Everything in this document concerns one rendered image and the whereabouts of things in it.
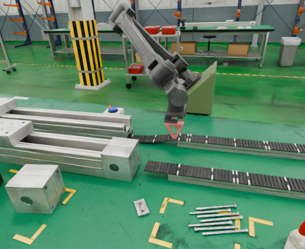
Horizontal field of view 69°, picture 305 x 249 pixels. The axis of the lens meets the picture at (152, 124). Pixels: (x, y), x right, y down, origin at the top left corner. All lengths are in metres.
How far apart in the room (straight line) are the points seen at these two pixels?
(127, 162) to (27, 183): 0.26
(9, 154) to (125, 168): 0.43
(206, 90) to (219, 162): 0.40
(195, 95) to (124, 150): 0.53
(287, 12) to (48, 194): 8.07
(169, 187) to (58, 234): 0.31
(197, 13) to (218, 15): 0.65
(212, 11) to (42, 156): 7.74
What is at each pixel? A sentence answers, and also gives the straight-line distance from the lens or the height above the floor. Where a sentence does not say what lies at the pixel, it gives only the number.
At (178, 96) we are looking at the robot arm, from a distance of 0.68.
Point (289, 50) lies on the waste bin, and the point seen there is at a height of 0.35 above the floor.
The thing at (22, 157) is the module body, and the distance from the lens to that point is 0.91.
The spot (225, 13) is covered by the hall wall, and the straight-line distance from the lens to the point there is 8.19.
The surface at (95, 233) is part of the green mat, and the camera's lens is 0.61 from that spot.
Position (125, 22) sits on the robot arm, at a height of 1.21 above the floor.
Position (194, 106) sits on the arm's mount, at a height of 0.82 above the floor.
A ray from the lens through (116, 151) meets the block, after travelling 0.69.
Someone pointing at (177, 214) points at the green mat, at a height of 0.78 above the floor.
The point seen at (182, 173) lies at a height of 0.81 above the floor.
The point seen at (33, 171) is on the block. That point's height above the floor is 0.87.
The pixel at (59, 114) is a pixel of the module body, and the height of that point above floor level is 0.86.
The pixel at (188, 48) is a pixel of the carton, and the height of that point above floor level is 0.35.
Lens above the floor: 1.26
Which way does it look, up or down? 28 degrees down
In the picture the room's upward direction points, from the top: 3 degrees counter-clockwise
